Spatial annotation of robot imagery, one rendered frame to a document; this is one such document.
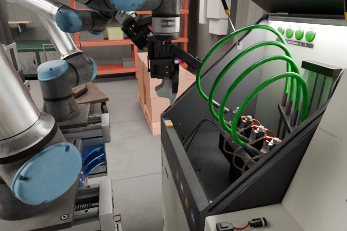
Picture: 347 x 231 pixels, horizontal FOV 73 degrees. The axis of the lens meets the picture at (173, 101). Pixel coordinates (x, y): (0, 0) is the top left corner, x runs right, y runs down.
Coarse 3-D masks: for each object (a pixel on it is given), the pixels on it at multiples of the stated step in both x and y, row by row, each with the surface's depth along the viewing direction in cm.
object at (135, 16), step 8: (136, 16) 88; (128, 24) 88; (136, 24) 88; (128, 32) 90; (136, 32) 89; (144, 32) 87; (152, 32) 87; (136, 40) 89; (144, 40) 88; (144, 48) 95
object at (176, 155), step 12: (168, 132) 106; (168, 144) 105; (180, 144) 96; (168, 156) 108; (180, 156) 89; (180, 168) 84; (192, 168) 82; (180, 180) 86; (192, 180) 76; (180, 192) 88; (192, 192) 71; (204, 192) 72; (192, 204) 71; (204, 204) 67; (192, 228) 74
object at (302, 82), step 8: (288, 72) 62; (272, 80) 62; (304, 80) 64; (256, 88) 62; (304, 88) 65; (248, 96) 62; (304, 96) 66; (304, 104) 67; (240, 112) 63; (304, 112) 68; (304, 120) 69; (232, 128) 65; (232, 136) 66; (240, 144) 67; (248, 144) 68; (256, 152) 69
